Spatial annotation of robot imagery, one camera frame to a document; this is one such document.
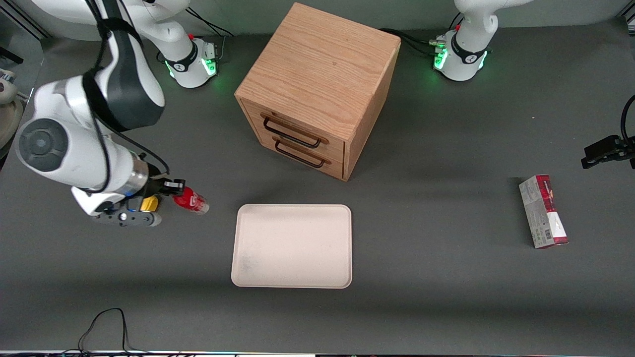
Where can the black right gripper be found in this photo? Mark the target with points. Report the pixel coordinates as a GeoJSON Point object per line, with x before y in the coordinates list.
{"type": "Point", "coordinates": [155, 187]}

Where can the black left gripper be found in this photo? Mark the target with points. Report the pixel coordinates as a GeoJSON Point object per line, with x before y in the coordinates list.
{"type": "Point", "coordinates": [606, 151]}

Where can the red soda can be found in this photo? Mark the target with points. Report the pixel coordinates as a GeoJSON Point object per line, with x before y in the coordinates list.
{"type": "Point", "coordinates": [193, 201]}

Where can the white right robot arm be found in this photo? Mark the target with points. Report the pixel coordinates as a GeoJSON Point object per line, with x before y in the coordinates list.
{"type": "Point", "coordinates": [124, 74]}

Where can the beige plastic tray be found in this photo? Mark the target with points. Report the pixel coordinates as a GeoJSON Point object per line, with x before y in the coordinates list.
{"type": "Point", "coordinates": [292, 245]}

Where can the small yellow block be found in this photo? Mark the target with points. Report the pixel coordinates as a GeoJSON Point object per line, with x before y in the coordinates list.
{"type": "Point", "coordinates": [150, 203]}

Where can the red plaid cardboard box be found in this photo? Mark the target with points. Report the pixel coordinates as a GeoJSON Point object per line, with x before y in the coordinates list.
{"type": "Point", "coordinates": [543, 213]}

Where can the wooden drawer front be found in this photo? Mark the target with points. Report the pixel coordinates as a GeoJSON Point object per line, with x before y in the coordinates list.
{"type": "Point", "coordinates": [327, 166]}
{"type": "Point", "coordinates": [297, 124]}

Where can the wooden drawer cabinet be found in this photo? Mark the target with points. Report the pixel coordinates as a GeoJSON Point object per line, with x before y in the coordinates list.
{"type": "Point", "coordinates": [317, 64]}

